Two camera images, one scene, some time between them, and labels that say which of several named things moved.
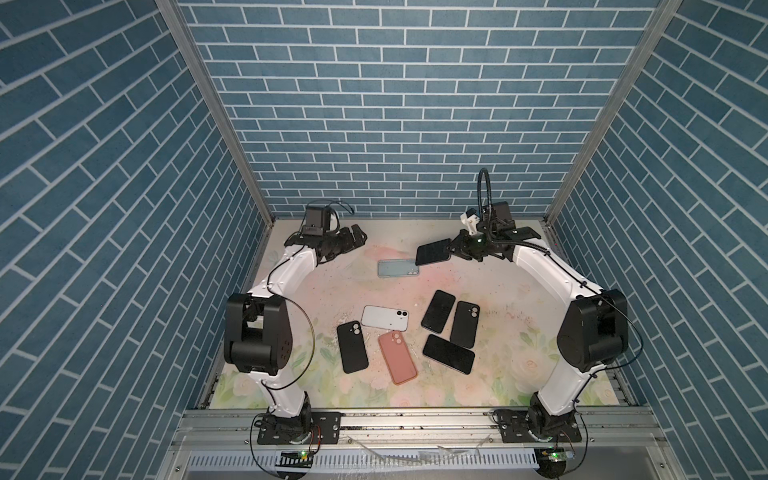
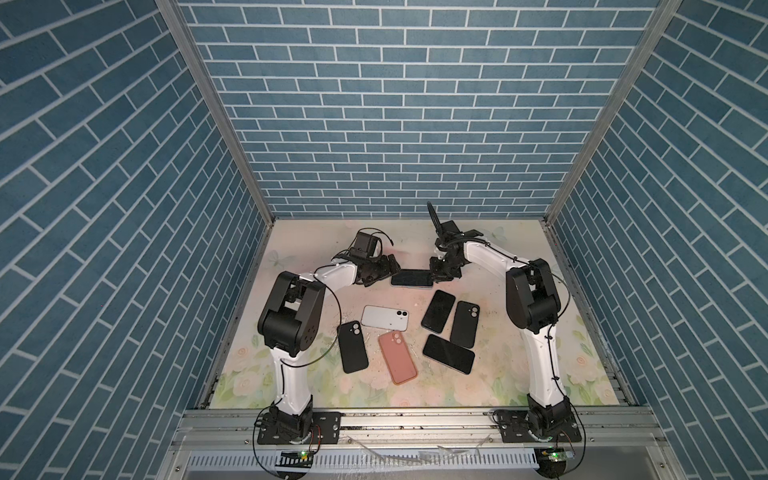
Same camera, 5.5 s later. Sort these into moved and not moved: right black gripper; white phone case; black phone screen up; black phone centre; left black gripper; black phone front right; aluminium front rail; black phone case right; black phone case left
Moved: left black gripper; black phone screen up; right black gripper
Not moved: black phone front right; white phone case; black phone case left; black phone case right; black phone centre; aluminium front rail
